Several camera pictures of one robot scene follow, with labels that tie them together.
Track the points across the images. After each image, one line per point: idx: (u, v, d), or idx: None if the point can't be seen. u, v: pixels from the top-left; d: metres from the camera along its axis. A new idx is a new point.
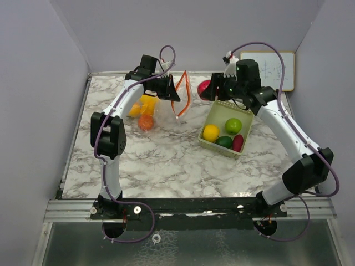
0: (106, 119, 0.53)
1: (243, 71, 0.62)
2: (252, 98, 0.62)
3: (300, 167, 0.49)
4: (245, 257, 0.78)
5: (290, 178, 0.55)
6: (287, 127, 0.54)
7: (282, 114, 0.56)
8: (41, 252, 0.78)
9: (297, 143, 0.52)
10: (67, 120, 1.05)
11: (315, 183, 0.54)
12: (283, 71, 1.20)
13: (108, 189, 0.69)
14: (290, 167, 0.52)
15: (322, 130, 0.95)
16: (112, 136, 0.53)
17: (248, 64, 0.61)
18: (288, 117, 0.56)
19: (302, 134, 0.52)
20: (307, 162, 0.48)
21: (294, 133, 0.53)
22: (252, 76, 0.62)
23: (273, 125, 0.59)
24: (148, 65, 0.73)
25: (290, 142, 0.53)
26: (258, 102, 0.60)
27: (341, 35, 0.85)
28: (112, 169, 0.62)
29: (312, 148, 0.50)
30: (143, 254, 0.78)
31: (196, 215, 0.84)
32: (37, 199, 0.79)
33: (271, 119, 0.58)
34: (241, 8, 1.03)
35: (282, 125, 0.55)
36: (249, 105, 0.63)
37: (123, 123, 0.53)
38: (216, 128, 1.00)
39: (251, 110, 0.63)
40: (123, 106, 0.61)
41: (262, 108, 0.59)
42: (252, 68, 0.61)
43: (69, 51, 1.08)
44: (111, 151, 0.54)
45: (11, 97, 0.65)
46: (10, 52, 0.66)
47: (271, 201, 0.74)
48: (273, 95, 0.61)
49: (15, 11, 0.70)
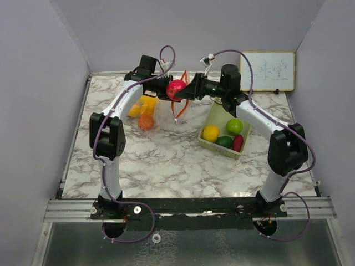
0: (105, 120, 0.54)
1: (227, 79, 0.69)
2: (229, 103, 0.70)
3: (276, 143, 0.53)
4: (245, 257, 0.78)
5: (274, 163, 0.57)
6: (260, 116, 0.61)
7: (254, 107, 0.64)
8: (41, 251, 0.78)
9: (270, 125, 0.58)
10: (67, 120, 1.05)
11: (299, 163, 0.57)
12: (283, 71, 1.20)
13: (108, 190, 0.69)
14: (270, 149, 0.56)
15: (322, 130, 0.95)
16: (111, 137, 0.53)
17: (231, 75, 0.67)
18: (259, 107, 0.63)
19: (272, 117, 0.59)
20: (279, 136, 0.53)
21: (267, 118, 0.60)
22: (234, 85, 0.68)
23: (249, 119, 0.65)
24: (148, 66, 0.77)
25: (264, 126, 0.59)
26: (234, 108, 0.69)
27: (342, 35, 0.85)
28: (112, 170, 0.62)
29: (282, 125, 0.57)
30: (143, 254, 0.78)
31: (196, 215, 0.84)
32: (37, 199, 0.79)
33: (247, 114, 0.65)
34: (242, 8, 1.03)
35: (256, 115, 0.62)
36: (227, 110, 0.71)
37: (122, 124, 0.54)
38: (216, 129, 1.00)
39: (229, 113, 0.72)
40: (122, 107, 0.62)
41: (237, 108, 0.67)
42: (234, 78, 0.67)
43: (69, 51, 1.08)
44: (110, 152, 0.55)
45: (11, 97, 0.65)
46: (10, 52, 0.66)
47: (269, 198, 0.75)
48: (247, 98, 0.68)
49: (14, 11, 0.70)
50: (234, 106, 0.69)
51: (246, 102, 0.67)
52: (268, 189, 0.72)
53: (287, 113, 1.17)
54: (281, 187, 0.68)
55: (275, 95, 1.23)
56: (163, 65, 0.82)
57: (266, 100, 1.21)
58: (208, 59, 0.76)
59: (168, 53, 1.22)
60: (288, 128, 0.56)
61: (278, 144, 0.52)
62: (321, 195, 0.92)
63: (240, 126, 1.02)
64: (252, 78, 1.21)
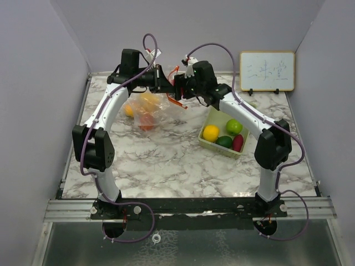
0: (89, 133, 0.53)
1: (200, 73, 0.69)
2: (211, 96, 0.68)
3: (264, 141, 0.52)
4: (245, 257, 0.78)
5: (262, 160, 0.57)
6: (244, 111, 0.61)
7: (238, 102, 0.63)
8: (42, 251, 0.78)
9: (257, 122, 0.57)
10: (67, 120, 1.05)
11: (284, 155, 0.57)
12: (283, 71, 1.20)
13: (106, 194, 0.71)
14: (257, 146, 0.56)
15: (322, 129, 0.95)
16: (97, 149, 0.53)
17: (202, 67, 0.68)
18: (244, 102, 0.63)
19: (258, 113, 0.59)
20: (267, 134, 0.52)
21: (252, 114, 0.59)
22: (208, 76, 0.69)
23: (234, 115, 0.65)
24: (131, 64, 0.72)
25: (250, 122, 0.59)
26: (217, 100, 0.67)
27: (342, 34, 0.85)
28: (105, 179, 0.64)
29: (269, 122, 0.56)
30: (143, 254, 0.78)
31: (196, 215, 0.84)
32: (37, 199, 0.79)
33: (231, 109, 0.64)
34: (241, 8, 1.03)
35: (241, 110, 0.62)
36: (211, 103, 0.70)
37: (107, 135, 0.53)
38: (215, 128, 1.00)
39: (213, 106, 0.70)
40: (107, 116, 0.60)
41: (221, 102, 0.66)
42: (207, 70, 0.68)
43: (69, 51, 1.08)
44: (99, 164, 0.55)
45: (11, 96, 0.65)
46: (10, 52, 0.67)
47: (268, 198, 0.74)
48: (228, 90, 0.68)
49: (14, 10, 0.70)
50: (217, 97, 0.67)
51: (228, 95, 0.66)
52: (263, 189, 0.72)
53: (287, 113, 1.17)
54: (275, 184, 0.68)
55: (275, 95, 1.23)
56: (148, 56, 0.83)
57: (266, 100, 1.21)
58: (185, 61, 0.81)
59: (151, 43, 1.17)
60: (275, 124, 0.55)
61: (266, 143, 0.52)
62: (322, 195, 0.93)
63: (240, 126, 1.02)
64: (251, 78, 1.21)
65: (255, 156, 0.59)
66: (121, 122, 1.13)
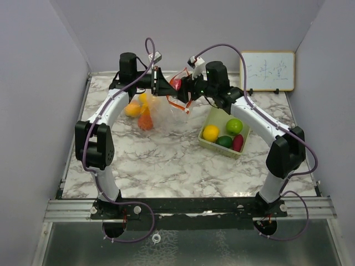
0: (91, 128, 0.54)
1: (213, 75, 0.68)
2: (222, 100, 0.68)
3: (277, 148, 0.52)
4: (245, 257, 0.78)
5: (273, 166, 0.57)
6: (258, 117, 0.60)
7: (251, 107, 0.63)
8: (41, 252, 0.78)
9: (270, 128, 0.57)
10: (67, 120, 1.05)
11: (297, 163, 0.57)
12: (283, 71, 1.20)
13: (106, 194, 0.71)
14: (269, 152, 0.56)
15: (322, 129, 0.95)
16: (99, 145, 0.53)
17: (216, 69, 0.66)
18: (257, 108, 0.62)
19: (272, 120, 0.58)
20: (281, 142, 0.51)
21: (265, 121, 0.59)
22: (221, 79, 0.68)
23: (246, 119, 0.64)
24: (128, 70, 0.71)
25: (264, 128, 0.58)
26: (229, 104, 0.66)
27: (342, 34, 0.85)
28: (105, 178, 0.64)
29: (283, 129, 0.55)
30: (143, 254, 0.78)
31: (196, 215, 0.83)
32: (37, 199, 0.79)
33: (243, 113, 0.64)
34: (241, 8, 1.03)
35: (253, 116, 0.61)
36: (221, 106, 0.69)
37: (110, 131, 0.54)
38: (216, 128, 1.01)
39: (224, 110, 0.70)
40: (110, 114, 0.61)
41: (233, 106, 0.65)
42: (221, 72, 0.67)
43: (69, 51, 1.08)
44: (100, 162, 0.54)
45: (11, 96, 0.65)
46: (10, 52, 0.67)
47: (269, 199, 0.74)
48: (241, 94, 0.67)
49: (14, 10, 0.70)
50: (228, 101, 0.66)
51: (242, 100, 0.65)
52: (266, 190, 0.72)
53: (287, 113, 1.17)
54: (280, 187, 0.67)
55: (275, 95, 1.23)
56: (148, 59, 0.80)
57: (266, 100, 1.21)
58: (191, 63, 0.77)
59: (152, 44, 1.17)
60: (289, 131, 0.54)
61: (280, 151, 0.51)
62: (322, 195, 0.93)
63: (240, 126, 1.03)
64: (252, 78, 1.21)
65: (267, 162, 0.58)
66: (121, 122, 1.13)
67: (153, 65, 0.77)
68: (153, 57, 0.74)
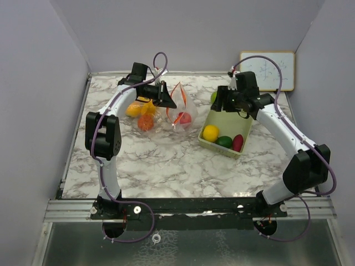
0: (102, 118, 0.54)
1: (242, 81, 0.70)
2: (250, 103, 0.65)
3: (297, 162, 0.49)
4: (245, 257, 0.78)
5: (289, 178, 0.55)
6: (283, 127, 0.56)
7: (278, 115, 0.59)
8: (41, 251, 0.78)
9: (294, 141, 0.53)
10: (67, 120, 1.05)
11: (315, 183, 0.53)
12: (283, 71, 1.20)
13: (108, 190, 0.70)
14: (289, 165, 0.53)
15: (323, 129, 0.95)
16: (108, 135, 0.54)
17: (244, 74, 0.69)
18: (284, 117, 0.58)
19: (298, 132, 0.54)
20: (303, 157, 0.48)
21: (291, 132, 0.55)
22: (249, 84, 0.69)
23: (270, 127, 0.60)
24: (140, 72, 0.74)
25: (287, 139, 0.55)
26: (258, 109, 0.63)
27: (342, 35, 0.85)
28: (110, 170, 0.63)
29: (308, 145, 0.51)
30: (143, 254, 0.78)
31: (196, 215, 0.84)
32: (37, 199, 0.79)
33: (268, 121, 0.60)
34: (241, 8, 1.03)
35: (279, 126, 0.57)
36: (248, 110, 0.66)
37: (118, 121, 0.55)
38: (215, 128, 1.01)
39: (250, 113, 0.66)
40: (118, 106, 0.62)
41: (259, 111, 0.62)
42: (249, 78, 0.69)
43: (69, 51, 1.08)
44: (106, 152, 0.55)
45: (12, 97, 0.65)
46: (11, 53, 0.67)
47: (271, 201, 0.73)
48: (271, 101, 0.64)
49: (14, 10, 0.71)
50: (256, 106, 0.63)
51: (271, 106, 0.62)
52: (270, 191, 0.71)
53: (287, 113, 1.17)
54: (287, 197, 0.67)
55: (275, 95, 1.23)
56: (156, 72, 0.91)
57: None
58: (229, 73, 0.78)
59: (151, 44, 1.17)
60: (315, 148, 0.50)
61: (300, 165, 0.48)
62: None
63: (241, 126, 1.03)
64: None
65: (285, 173, 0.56)
66: (121, 122, 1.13)
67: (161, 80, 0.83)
68: (162, 71, 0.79)
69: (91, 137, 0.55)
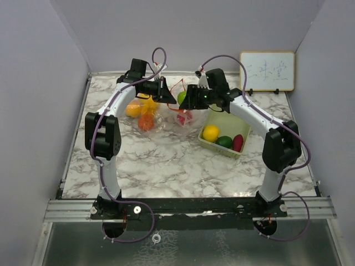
0: (101, 118, 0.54)
1: (212, 78, 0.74)
2: (222, 100, 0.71)
3: (271, 141, 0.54)
4: (246, 257, 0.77)
5: (270, 162, 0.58)
6: (254, 113, 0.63)
7: (248, 104, 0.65)
8: (41, 251, 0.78)
9: (265, 123, 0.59)
10: (67, 120, 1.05)
11: (293, 159, 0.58)
12: (283, 71, 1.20)
13: (108, 190, 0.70)
14: (266, 148, 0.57)
15: (322, 129, 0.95)
16: (107, 135, 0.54)
17: (214, 72, 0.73)
18: (253, 105, 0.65)
19: (266, 114, 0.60)
20: (274, 134, 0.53)
21: (261, 116, 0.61)
22: (219, 82, 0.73)
23: (243, 116, 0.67)
24: (138, 68, 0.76)
25: (259, 123, 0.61)
26: (228, 103, 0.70)
27: (342, 34, 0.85)
28: (110, 169, 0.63)
29: (277, 123, 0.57)
30: (143, 254, 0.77)
31: (196, 215, 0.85)
32: (37, 199, 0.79)
33: (241, 111, 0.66)
34: (241, 8, 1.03)
35: (250, 112, 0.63)
36: (222, 106, 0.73)
37: (117, 121, 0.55)
38: (215, 129, 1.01)
39: (224, 110, 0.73)
40: (118, 106, 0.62)
41: (231, 105, 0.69)
42: (218, 75, 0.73)
43: (69, 51, 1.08)
44: (106, 152, 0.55)
45: (11, 97, 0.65)
46: (11, 54, 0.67)
47: (270, 199, 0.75)
48: (240, 93, 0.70)
49: (15, 12, 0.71)
50: (228, 101, 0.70)
51: (239, 98, 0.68)
52: (268, 189, 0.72)
53: (287, 113, 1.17)
54: (279, 185, 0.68)
55: (275, 95, 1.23)
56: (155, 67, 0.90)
57: (266, 100, 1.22)
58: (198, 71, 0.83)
59: (151, 44, 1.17)
60: (283, 124, 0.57)
61: (274, 142, 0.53)
62: (321, 194, 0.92)
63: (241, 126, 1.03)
64: (251, 78, 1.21)
65: (266, 159, 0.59)
66: (121, 122, 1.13)
67: (160, 76, 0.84)
68: (162, 67, 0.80)
69: (90, 137, 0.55)
